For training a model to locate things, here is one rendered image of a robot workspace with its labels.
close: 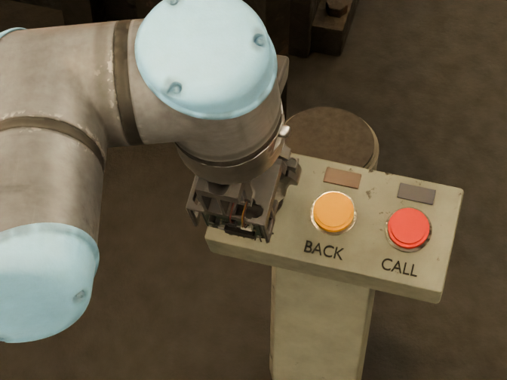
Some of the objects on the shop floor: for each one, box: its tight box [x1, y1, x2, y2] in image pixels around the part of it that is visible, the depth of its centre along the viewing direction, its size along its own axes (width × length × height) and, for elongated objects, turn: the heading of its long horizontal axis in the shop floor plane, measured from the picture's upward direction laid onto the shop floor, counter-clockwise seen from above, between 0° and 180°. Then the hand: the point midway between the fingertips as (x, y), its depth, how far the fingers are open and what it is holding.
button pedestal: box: [204, 153, 464, 380], centre depth 132 cm, size 16×24×62 cm, turn 74°
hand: (260, 191), depth 109 cm, fingers closed
